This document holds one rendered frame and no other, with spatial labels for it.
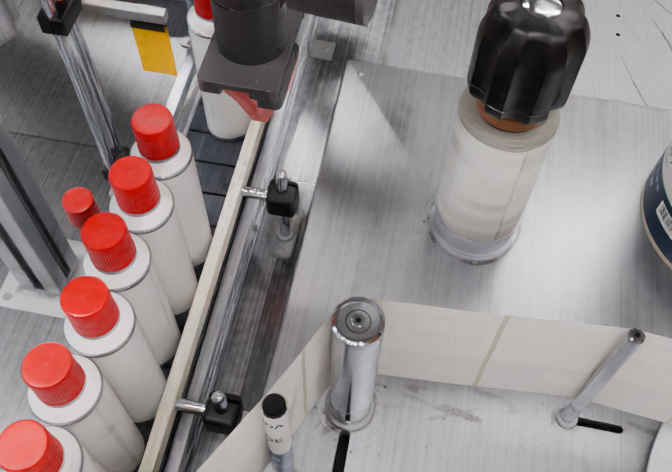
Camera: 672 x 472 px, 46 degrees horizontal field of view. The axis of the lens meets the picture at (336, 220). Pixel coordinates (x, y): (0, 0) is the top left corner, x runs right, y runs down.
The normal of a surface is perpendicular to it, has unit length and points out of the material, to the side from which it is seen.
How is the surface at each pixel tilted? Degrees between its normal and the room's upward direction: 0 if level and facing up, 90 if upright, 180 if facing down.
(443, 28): 0
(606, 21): 0
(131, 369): 90
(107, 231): 3
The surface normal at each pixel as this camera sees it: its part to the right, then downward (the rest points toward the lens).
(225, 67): 0.01, -0.54
